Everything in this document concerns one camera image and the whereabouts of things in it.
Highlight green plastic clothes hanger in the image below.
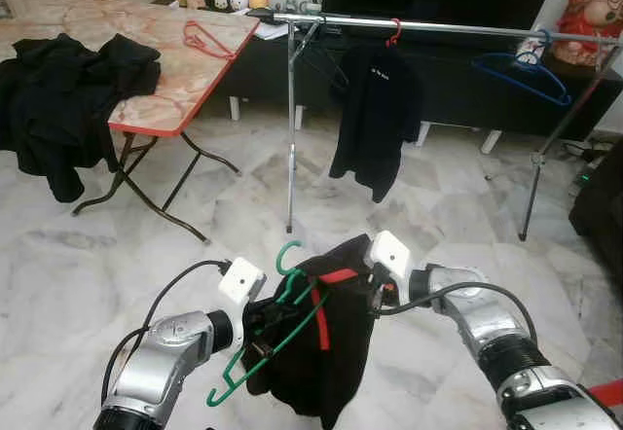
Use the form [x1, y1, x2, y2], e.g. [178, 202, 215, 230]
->
[206, 240, 332, 409]

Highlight black garment with red trim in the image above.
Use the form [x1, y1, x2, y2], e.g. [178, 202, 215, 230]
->
[241, 235, 390, 429]

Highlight black polo shirt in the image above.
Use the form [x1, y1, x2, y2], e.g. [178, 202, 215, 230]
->
[0, 31, 163, 204]

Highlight red plastic clothes hanger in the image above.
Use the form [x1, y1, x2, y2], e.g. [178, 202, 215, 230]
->
[182, 19, 238, 61]
[385, 18, 403, 50]

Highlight blue plastic clothes hanger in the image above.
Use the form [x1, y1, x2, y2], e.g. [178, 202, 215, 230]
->
[472, 29, 573, 108]

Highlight silver metal clothes rack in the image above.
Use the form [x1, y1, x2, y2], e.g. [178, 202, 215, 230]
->
[258, 12, 623, 244]

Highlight dark polo shirt white print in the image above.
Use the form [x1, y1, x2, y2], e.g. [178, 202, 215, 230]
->
[329, 43, 424, 204]

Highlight black TV cabinet white legs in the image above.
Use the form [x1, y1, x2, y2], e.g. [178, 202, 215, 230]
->
[151, 0, 623, 156]

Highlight dark grey fabric sofa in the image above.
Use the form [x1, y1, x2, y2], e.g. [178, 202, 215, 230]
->
[569, 138, 623, 292]

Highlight red plastic stool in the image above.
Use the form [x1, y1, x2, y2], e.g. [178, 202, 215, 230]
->
[584, 379, 623, 410]

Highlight white pink packet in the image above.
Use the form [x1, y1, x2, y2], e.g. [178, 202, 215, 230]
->
[514, 31, 548, 67]

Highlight white book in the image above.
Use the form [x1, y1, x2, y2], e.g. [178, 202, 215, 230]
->
[255, 19, 285, 42]

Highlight red gold laughing Buddha statue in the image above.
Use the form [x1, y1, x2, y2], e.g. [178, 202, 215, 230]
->
[553, 0, 623, 69]

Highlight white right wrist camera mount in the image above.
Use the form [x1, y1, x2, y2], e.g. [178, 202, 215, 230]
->
[365, 231, 413, 281]

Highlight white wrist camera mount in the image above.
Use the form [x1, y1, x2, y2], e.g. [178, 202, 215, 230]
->
[217, 257, 268, 304]
[365, 231, 413, 281]

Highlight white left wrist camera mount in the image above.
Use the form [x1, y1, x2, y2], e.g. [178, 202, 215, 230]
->
[217, 257, 268, 304]

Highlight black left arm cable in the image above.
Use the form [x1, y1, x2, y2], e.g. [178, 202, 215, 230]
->
[100, 258, 235, 407]

